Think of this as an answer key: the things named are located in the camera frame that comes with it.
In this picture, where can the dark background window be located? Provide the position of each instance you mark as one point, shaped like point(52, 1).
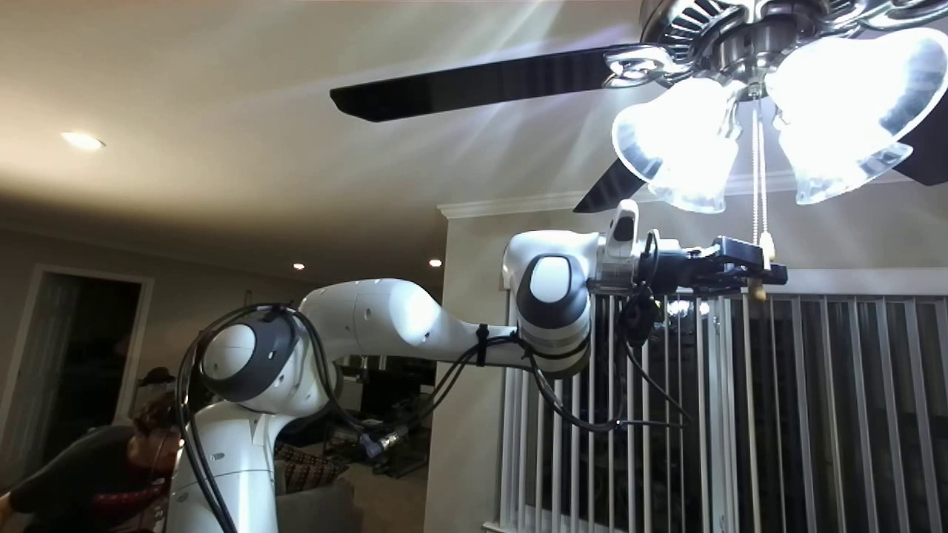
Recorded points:
point(410, 381)

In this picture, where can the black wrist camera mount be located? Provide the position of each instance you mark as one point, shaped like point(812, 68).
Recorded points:
point(640, 316)

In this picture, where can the white door frame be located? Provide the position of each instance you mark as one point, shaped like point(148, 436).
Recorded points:
point(89, 275)

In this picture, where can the white blinds valance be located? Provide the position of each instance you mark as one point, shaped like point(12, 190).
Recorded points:
point(868, 284)

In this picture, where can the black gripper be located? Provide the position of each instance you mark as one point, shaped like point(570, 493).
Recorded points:
point(692, 269)

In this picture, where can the frosted glass lamp shade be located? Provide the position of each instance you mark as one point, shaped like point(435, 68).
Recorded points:
point(829, 121)
point(681, 143)

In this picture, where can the chrome ceiling fan motor housing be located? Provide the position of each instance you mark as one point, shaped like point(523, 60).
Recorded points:
point(751, 39)

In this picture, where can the large recessed ceiling light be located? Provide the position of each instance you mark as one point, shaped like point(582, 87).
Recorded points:
point(81, 142)

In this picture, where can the beige sofa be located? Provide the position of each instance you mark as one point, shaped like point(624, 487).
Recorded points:
point(314, 509)

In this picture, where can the small recessed ceiling light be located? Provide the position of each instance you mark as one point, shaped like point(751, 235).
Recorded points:
point(298, 266)
point(435, 262)

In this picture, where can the brown patterned pillow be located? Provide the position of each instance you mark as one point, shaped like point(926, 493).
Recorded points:
point(305, 472)

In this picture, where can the grey vertical window blinds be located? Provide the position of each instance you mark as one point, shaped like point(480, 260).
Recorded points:
point(838, 416)

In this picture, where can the person in dark shirt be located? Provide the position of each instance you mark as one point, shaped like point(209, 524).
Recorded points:
point(89, 485)

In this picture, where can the dark ceiling fan blade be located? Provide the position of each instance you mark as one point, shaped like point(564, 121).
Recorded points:
point(607, 190)
point(929, 149)
point(475, 84)

